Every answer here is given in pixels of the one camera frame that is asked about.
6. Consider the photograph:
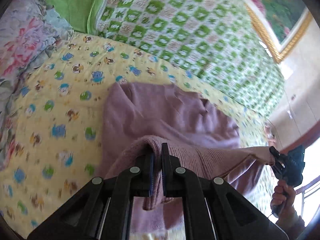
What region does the gold framed landscape painting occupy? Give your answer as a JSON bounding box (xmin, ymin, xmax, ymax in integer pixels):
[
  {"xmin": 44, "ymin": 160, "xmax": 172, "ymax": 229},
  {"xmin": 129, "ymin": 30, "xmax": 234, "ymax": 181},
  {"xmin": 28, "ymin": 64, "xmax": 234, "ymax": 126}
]
[{"xmin": 244, "ymin": 0, "xmax": 313, "ymax": 63}]

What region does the pastel floral pillow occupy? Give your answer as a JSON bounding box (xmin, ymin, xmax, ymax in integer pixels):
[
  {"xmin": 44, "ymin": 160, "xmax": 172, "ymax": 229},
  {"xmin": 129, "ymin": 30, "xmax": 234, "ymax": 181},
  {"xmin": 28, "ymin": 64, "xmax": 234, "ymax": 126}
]
[{"xmin": 1, "ymin": 0, "xmax": 73, "ymax": 169}]

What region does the person's right hand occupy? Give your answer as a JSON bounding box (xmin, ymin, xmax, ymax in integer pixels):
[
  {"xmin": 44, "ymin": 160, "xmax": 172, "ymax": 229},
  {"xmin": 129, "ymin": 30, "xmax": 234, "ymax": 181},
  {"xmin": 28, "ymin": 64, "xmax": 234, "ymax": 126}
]
[{"xmin": 270, "ymin": 180, "xmax": 296, "ymax": 221}]

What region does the yellow cartoon animal bedsheet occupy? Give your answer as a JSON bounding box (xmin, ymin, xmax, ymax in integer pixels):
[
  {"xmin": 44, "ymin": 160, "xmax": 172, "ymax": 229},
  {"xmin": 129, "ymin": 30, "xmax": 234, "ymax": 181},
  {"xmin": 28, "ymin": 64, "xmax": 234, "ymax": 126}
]
[{"xmin": 1, "ymin": 33, "xmax": 267, "ymax": 237}]

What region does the purple knit sweater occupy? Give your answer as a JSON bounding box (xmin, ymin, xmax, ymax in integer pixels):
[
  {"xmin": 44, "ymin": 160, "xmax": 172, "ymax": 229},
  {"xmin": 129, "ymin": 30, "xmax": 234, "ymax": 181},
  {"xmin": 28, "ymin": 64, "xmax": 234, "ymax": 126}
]
[{"xmin": 98, "ymin": 82, "xmax": 274, "ymax": 233}]

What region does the green white checkered quilt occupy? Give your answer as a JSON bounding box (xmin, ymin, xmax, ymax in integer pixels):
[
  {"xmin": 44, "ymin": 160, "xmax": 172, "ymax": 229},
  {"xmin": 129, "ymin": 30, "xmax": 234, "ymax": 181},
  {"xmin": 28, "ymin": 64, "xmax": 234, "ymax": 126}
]
[{"xmin": 46, "ymin": 0, "xmax": 284, "ymax": 116}]

